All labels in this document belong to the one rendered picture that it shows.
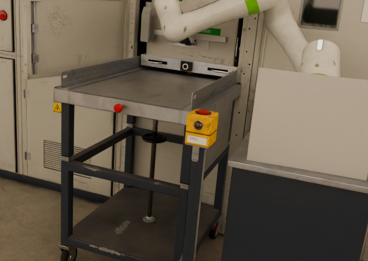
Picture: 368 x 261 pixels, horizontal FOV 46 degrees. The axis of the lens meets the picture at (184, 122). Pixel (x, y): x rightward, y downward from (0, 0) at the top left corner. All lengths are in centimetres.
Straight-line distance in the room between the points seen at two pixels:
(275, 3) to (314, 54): 36
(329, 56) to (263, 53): 64
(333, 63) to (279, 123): 30
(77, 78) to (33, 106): 93
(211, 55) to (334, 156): 106
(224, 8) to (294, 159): 71
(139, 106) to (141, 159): 89
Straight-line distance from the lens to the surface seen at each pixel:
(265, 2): 180
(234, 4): 180
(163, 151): 241
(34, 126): 281
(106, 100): 169
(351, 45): 210
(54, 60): 211
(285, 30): 186
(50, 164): 283
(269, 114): 137
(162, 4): 187
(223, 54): 224
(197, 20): 180
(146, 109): 162
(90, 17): 222
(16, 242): 238
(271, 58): 213
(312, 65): 151
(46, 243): 235
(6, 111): 292
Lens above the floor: 123
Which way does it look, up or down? 16 degrees down
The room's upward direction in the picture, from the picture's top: 5 degrees clockwise
